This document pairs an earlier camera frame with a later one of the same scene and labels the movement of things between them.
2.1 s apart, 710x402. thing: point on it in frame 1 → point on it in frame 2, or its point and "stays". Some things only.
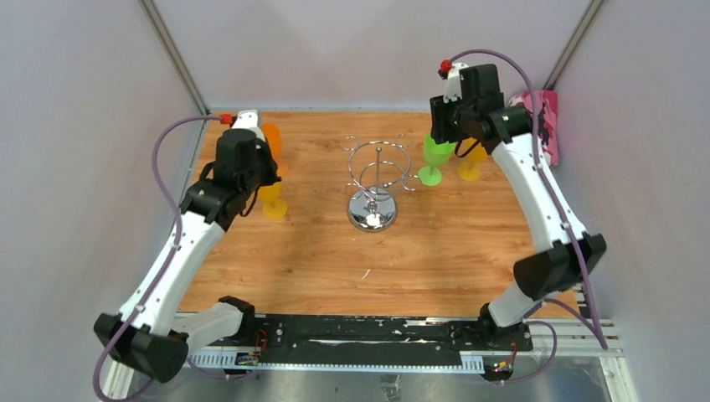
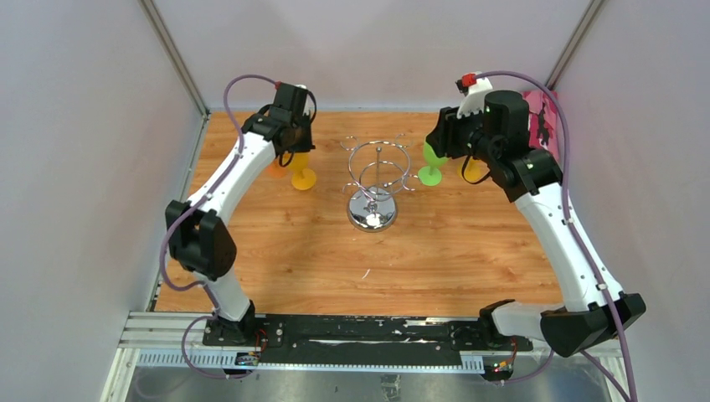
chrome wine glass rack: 379,170 stays
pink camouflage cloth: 547,117 stays
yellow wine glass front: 275,207 → 305,178
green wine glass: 434,155 stays
